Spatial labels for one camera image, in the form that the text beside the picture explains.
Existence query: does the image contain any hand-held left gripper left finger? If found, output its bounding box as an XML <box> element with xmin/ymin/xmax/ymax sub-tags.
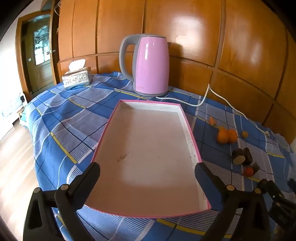
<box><xmin>23</xmin><ymin>162</ymin><xmax>101</xmax><ymax>241</ymax></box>

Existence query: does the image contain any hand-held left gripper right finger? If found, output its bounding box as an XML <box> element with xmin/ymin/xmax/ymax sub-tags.
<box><xmin>194</xmin><ymin>162</ymin><xmax>271</xmax><ymax>241</ymax></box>

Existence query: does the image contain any dark round root chunk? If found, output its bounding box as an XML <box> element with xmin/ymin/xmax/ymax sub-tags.
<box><xmin>242</xmin><ymin>147</ymin><xmax>253</xmax><ymax>165</ymax></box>

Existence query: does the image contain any dark root chunk grey cut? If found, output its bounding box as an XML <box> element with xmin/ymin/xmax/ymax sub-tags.
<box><xmin>232</xmin><ymin>148</ymin><xmax>245</xmax><ymax>165</ymax></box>

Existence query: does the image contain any pink shallow box tray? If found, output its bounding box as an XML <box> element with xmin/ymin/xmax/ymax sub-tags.
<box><xmin>84</xmin><ymin>100</ymin><xmax>212</xmax><ymax>219</ymax></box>

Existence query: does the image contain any blue plaid bedsheet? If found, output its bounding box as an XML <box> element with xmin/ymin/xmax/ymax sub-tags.
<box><xmin>20</xmin><ymin>72</ymin><xmax>296</xmax><ymax>241</ymax></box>

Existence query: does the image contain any small wooden stool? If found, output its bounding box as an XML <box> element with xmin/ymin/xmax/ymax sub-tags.
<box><xmin>16</xmin><ymin>105</ymin><xmax>26</xmax><ymax>121</ymax></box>

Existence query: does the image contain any silver embossed tissue box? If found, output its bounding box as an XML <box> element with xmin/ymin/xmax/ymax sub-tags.
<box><xmin>62</xmin><ymin>67</ymin><xmax>92</xmax><ymax>90</ymax></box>

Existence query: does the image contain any white tissue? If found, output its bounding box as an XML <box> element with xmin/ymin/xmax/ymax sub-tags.
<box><xmin>69</xmin><ymin>59</ymin><xmax>86</xmax><ymax>71</ymax></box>

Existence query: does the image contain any wooden door with glass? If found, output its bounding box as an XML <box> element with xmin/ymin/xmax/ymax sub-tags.
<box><xmin>16</xmin><ymin>10</ymin><xmax>57</xmax><ymax>95</ymax></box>

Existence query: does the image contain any pink electric kettle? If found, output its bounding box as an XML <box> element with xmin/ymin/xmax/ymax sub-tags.
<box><xmin>119</xmin><ymin>34</ymin><xmax>170</xmax><ymax>97</ymax></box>

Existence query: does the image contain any white power cable with plug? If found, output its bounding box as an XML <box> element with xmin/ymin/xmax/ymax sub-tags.
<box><xmin>154</xmin><ymin>83</ymin><xmax>271</xmax><ymax>137</ymax></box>

